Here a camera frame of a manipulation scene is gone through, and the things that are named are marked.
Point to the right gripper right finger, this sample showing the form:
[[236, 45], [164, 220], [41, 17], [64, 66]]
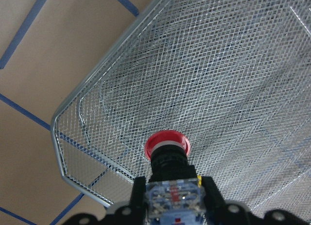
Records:
[[213, 197]]

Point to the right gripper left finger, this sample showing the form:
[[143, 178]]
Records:
[[138, 194]]

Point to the wire mesh shelf basket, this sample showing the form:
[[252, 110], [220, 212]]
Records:
[[234, 76]]

